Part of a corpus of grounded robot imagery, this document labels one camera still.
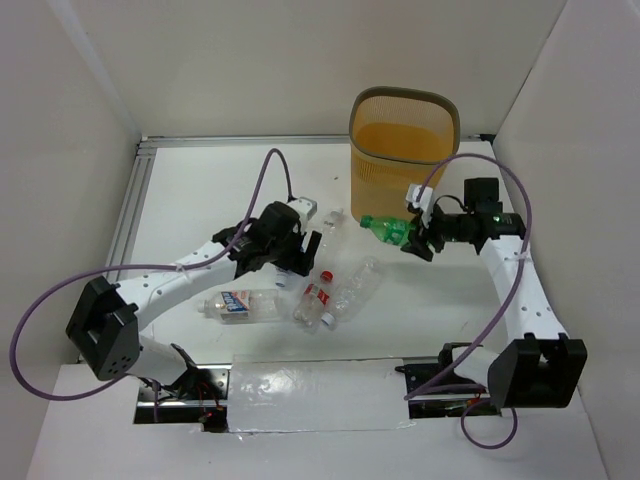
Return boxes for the blue label plastic bottle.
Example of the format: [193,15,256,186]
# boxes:
[274,267,291,289]

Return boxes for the clear bottle blue-white cap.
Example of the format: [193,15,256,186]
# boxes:
[321,257,385,330]

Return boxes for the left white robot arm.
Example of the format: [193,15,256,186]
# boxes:
[66,197,321,399]

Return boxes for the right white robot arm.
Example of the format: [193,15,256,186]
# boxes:
[402,178,587,409]

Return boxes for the orange mesh waste bin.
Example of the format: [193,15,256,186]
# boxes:
[349,86,460,221]

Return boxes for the clear bottle white cap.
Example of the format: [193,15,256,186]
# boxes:
[314,208,345,274]

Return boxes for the red cap cola bottle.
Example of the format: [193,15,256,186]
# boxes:
[293,270,334,332]

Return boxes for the clear bottle blue-orange label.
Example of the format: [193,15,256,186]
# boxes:
[197,289,282,325]

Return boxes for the silver tape sheet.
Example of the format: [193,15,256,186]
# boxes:
[227,359,411,433]

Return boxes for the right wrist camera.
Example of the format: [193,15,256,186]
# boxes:
[405,184,434,227]

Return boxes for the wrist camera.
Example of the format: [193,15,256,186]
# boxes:
[405,184,434,227]
[287,197,317,223]

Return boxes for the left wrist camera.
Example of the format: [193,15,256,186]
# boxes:
[287,197,317,223]

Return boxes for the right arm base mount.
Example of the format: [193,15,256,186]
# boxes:
[394,342,499,420]

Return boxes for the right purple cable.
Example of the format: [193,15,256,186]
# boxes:
[403,153,534,450]

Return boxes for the aluminium frame rail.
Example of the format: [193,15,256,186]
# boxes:
[77,133,499,364]

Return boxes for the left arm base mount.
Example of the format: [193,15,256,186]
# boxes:
[133,364,232,433]

